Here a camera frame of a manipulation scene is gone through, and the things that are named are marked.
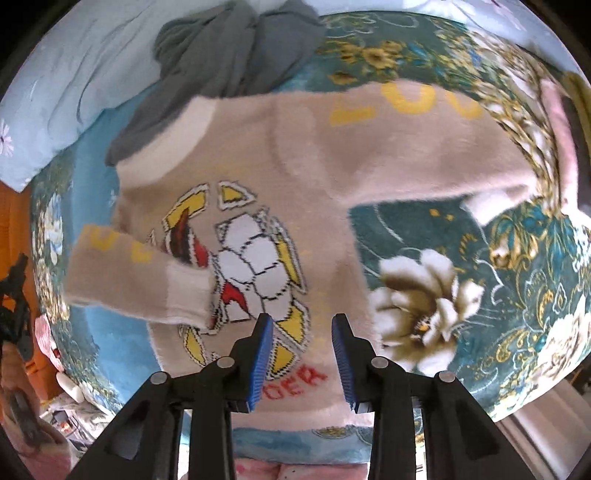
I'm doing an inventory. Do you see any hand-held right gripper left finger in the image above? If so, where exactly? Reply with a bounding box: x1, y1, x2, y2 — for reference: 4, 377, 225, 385
69, 314, 274, 480

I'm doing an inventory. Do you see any white plastic bottle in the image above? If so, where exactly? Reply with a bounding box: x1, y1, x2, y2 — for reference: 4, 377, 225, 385
56, 372, 86, 403

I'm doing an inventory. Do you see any grey garment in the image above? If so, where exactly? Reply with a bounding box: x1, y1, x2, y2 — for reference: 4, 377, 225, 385
105, 0, 327, 168

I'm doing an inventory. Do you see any pink garment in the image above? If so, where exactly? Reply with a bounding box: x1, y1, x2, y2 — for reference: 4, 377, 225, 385
538, 76, 583, 209

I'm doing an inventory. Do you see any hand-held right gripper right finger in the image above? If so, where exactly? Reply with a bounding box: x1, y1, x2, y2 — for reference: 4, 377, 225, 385
331, 313, 527, 480

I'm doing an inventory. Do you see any light blue pillow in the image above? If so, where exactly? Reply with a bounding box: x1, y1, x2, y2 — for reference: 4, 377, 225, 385
0, 0, 287, 193

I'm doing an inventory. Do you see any beige fuzzy printed sweater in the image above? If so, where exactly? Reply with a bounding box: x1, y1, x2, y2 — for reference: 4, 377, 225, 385
64, 78, 533, 431

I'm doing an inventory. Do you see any teal floral blanket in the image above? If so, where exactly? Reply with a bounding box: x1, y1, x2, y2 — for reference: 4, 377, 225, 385
28, 9, 591, 464

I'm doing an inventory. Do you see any pink patterned cloth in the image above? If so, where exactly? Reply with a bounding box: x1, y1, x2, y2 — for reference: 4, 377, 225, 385
235, 457, 370, 480

